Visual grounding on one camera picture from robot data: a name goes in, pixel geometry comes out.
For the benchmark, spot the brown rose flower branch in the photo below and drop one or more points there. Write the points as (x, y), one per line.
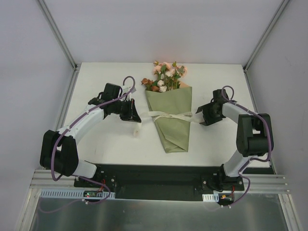
(150, 85)

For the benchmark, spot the aluminium frame post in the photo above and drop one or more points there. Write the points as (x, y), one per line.
(272, 23)
(56, 32)

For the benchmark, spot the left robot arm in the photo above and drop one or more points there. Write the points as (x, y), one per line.
(59, 148)

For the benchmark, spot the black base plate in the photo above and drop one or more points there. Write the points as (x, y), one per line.
(171, 183)

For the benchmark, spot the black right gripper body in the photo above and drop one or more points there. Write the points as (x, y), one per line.
(206, 113)

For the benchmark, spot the cream rose flower branch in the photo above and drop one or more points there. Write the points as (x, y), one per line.
(168, 81)

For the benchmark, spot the left white cable duct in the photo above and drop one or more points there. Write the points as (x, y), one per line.
(76, 194)

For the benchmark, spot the cream ribbon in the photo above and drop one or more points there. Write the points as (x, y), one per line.
(188, 117)

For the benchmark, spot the right aluminium frame post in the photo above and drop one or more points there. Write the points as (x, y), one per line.
(272, 23)

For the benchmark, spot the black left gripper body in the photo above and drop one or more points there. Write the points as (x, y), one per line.
(130, 110)

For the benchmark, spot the left aluminium frame post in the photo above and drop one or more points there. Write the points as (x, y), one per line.
(56, 32)

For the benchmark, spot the aluminium front rail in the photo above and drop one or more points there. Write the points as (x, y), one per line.
(260, 183)

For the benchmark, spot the pink rose flower branch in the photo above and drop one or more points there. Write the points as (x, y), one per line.
(166, 70)

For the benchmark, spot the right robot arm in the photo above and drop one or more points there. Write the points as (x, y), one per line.
(254, 138)

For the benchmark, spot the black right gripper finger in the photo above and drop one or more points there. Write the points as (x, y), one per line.
(207, 121)
(205, 109)

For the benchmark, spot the right white cable duct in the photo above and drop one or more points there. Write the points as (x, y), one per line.
(217, 197)

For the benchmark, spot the white cable duct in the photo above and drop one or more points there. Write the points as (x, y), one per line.
(217, 197)
(76, 194)

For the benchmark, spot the green and orange wrapping paper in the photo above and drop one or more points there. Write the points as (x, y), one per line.
(172, 102)

